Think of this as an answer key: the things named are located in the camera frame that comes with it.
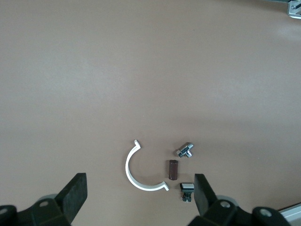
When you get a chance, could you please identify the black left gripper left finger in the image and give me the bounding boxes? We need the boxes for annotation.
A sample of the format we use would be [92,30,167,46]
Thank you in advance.
[17,173,88,226]

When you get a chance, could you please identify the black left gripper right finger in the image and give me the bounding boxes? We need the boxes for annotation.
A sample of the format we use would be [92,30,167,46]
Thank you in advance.
[188,173,256,226]

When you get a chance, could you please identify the white rectangular push button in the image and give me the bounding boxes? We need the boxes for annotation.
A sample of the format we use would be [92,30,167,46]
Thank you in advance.
[178,182,196,203]

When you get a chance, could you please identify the white drawer cabinet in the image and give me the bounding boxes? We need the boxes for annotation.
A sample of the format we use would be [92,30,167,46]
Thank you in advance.
[278,203,301,226]

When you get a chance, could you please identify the brown cylinder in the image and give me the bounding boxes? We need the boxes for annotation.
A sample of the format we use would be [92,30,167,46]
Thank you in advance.
[167,159,180,181]

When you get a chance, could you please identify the chrome tee fitting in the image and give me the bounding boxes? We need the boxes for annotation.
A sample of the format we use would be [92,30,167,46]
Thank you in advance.
[174,142,195,159]

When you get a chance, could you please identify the white half-ring clamp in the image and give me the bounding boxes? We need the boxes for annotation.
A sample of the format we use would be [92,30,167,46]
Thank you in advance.
[125,139,169,192]

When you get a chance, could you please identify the grey metal bracket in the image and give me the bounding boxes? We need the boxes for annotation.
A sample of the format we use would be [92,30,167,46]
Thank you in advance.
[287,0,301,18]

